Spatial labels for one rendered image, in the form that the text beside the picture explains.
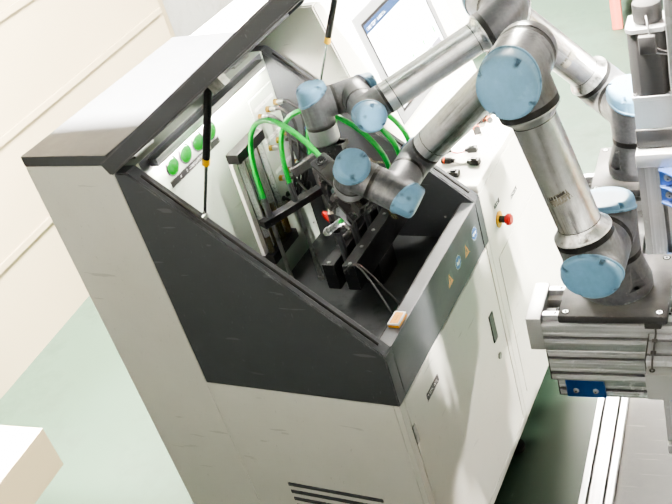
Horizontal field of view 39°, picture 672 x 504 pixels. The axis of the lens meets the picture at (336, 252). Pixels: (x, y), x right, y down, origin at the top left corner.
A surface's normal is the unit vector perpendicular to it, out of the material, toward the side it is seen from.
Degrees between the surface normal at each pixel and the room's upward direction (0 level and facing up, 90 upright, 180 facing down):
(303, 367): 90
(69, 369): 0
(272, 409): 90
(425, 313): 90
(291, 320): 90
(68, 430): 0
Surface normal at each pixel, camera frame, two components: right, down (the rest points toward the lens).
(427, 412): 0.87, 0.04
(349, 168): 0.00, -0.25
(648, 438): -0.26, -0.81
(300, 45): -0.42, 0.58
